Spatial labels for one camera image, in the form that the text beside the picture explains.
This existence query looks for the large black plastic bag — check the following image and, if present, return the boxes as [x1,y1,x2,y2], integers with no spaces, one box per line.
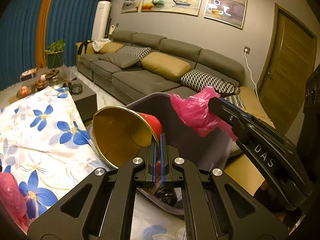
[153,187,183,209]

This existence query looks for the red gold paper cup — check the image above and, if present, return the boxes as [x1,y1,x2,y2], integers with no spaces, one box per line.
[92,106,163,168]

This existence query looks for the magenta plastic bag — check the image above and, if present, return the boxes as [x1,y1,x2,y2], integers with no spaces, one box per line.
[170,87,238,141]

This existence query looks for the grey plastic trash bin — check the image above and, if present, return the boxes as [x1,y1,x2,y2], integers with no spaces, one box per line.
[125,92,233,215]

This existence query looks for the large mustard corner cushion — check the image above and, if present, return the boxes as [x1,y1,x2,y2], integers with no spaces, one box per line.
[226,86,274,196]

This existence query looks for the blue floral tablecloth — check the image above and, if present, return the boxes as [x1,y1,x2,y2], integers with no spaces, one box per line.
[1,87,103,227]

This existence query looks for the pink translucent plastic bag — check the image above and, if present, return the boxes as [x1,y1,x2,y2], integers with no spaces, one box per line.
[1,172,28,233]

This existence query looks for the wooden door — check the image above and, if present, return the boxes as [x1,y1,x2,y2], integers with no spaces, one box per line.
[258,4,317,134]

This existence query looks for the dark coffee table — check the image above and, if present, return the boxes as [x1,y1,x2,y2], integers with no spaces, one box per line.
[16,66,98,122]

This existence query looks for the patterned cushion near bin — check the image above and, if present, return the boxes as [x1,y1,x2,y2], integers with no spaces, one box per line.
[181,69,240,96]

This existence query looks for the glass fruit bowl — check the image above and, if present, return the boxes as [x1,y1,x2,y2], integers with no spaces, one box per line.
[16,86,31,99]

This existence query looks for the grey sectional sofa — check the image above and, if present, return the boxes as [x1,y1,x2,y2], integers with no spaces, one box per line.
[75,30,246,106]

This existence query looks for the grey cushion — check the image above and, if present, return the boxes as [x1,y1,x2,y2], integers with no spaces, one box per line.
[99,53,140,69]

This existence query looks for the mustard cushion near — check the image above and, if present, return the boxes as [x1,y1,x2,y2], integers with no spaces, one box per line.
[141,52,191,82]

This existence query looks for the gift box on table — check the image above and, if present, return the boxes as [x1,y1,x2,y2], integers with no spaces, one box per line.
[20,68,37,82]

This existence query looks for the black white patterned cushion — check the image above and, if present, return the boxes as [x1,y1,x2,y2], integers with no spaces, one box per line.
[117,46,151,61]

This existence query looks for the mustard cushion far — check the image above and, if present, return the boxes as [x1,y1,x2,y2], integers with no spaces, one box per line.
[98,42,124,54]

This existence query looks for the green potted plant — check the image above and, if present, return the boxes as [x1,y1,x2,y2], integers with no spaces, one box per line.
[45,39,66,69]

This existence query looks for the white clothes on sofa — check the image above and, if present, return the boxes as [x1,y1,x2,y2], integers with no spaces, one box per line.
[92,38,112,52]

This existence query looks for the purple sky painting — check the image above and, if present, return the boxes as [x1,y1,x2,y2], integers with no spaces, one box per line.
[204,0,247,29]

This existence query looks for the orange curtain strip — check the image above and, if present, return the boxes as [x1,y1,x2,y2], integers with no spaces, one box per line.
[35,0,52,69]

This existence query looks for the white standing air conditioner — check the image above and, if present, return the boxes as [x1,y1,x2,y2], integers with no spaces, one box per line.
[91,1,111,40]

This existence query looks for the blue curtains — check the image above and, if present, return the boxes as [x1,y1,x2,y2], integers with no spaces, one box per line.
[1,0,99,89]

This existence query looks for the white charging cable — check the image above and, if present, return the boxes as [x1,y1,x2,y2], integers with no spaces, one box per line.
[243,49,260,100]

